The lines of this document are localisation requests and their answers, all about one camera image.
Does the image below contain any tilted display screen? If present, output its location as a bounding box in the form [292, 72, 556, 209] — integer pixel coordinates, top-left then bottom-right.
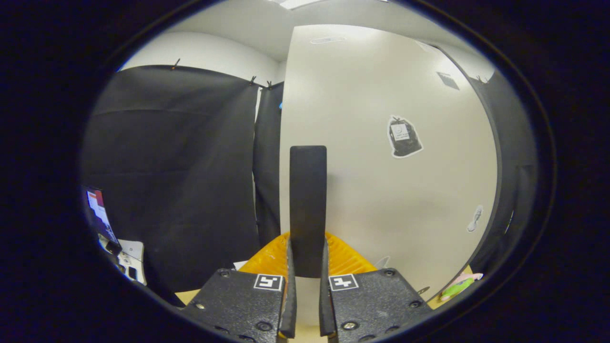
[86, 187, 120, 248]

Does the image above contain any large ceiling light panel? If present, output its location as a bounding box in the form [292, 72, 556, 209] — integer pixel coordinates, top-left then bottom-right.
[276, 0, 325, 10]

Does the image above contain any grey cabinet door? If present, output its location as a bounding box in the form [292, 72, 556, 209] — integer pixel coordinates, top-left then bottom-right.
[279, 24, 502, 341]

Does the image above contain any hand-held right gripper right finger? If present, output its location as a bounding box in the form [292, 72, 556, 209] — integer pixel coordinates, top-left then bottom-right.
[318, 232, 433, 343]

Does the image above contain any green and pink plush toy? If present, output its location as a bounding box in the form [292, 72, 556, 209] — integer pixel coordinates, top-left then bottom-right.
[439, 273, 483, 302]

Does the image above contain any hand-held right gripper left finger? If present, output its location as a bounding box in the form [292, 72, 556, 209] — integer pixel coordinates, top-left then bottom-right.
[180, 232, 297, 343]

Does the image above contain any white plastic bracket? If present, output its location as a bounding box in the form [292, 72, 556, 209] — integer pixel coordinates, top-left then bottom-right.
[117, 240, 147, 285]

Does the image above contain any black cabinet door handle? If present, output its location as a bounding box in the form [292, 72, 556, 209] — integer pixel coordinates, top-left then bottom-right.
[289, 145, 328, 278]

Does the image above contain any black backdrop cloth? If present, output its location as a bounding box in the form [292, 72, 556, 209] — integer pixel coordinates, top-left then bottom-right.
[81, 64, 541, 293]

